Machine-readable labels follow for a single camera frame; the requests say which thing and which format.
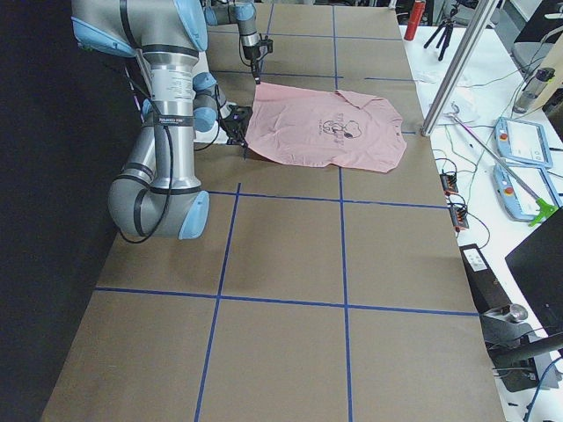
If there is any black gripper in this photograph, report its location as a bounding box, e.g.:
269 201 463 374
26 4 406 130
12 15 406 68
221 104 252 145
242 37 274 84

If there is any pink Snoopy t-shirt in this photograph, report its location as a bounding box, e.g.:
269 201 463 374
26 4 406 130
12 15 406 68
245 83 406 173

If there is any black camera tripod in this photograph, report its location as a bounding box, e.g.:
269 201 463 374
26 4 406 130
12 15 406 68
423 4 458 62

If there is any upper black orange connector block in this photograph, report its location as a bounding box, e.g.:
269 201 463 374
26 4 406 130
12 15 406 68
439 172 458 196

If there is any long black box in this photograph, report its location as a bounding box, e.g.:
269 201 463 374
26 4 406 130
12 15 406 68
459 244 510 314

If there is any black clamp mount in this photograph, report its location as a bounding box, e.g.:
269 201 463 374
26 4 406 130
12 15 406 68
479 304 562 393

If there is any clear water bottle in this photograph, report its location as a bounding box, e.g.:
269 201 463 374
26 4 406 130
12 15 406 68
513 67 555 114

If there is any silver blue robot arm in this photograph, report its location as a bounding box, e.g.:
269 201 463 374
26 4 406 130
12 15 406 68
71 1 265 244
203 1 274 85

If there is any blue teach pendant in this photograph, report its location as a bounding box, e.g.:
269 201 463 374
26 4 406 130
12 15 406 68
494 117 553 169
493 164 562 223

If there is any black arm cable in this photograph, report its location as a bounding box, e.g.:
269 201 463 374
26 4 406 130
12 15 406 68
119 43 230 244

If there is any aluminium frame post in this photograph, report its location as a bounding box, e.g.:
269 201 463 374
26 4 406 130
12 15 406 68
420 0 498 137

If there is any far blue teach pendant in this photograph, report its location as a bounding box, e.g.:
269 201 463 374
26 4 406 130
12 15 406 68
494 117 553 169

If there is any metal reacher grabber tool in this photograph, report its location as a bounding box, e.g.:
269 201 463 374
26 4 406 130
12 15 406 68
448 102 559 227

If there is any black monitor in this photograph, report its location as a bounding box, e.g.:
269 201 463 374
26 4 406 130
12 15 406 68
505 210 563 334

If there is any black orange connector block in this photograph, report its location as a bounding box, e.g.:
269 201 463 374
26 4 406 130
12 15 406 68
439 172 458 196
449 204 469 232

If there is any near blue teach pendant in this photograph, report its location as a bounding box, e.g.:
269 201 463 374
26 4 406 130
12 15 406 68
493 164 562 223

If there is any red cylinder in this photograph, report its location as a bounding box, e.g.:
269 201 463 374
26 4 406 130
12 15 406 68
404 0 426 41

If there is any lower black orange connector block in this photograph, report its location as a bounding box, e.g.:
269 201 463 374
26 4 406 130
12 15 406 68
449 204 469 232

